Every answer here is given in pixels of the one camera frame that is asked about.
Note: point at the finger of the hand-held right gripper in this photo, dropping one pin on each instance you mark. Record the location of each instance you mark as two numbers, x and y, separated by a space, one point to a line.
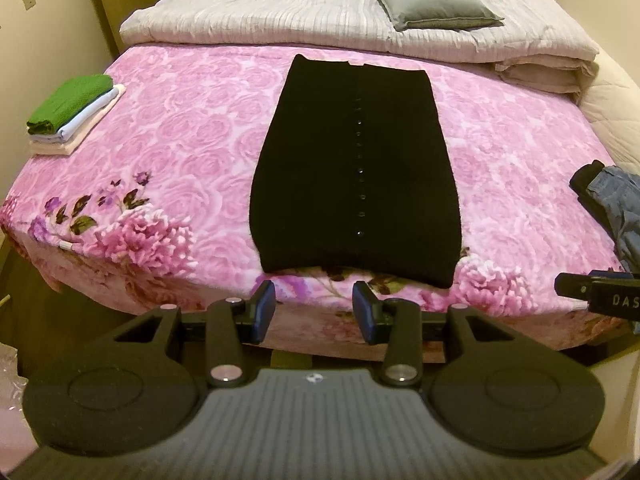
595 294

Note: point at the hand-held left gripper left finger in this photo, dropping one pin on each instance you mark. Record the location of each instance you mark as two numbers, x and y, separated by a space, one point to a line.
264 305

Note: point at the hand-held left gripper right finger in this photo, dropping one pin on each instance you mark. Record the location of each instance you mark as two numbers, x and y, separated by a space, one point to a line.
364 310

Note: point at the black buttoned cardigan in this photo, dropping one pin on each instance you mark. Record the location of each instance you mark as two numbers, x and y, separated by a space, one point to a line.
353 175

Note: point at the blue jeans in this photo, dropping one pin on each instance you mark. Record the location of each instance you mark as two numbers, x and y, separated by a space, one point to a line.
620 205

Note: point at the dark cloth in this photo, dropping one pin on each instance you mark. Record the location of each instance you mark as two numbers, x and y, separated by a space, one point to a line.
586 181

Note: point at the pink floral blanket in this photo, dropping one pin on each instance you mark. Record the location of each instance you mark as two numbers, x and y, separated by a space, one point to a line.
165 160

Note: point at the folded cream cloth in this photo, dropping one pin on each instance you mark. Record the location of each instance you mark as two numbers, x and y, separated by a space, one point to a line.
64 147

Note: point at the folded light blue cloth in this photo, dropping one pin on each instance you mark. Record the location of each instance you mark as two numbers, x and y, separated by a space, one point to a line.
88 119

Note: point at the folded green towel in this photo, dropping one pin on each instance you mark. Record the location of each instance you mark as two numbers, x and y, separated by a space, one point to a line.
70 101

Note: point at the folded beige quilt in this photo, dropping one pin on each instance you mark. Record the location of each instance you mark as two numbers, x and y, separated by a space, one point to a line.
280 15

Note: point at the grey pillow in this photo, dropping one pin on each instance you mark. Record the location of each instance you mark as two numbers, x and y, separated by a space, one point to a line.
436 5

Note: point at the wall switch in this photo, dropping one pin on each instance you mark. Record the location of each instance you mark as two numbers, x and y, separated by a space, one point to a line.
30 1

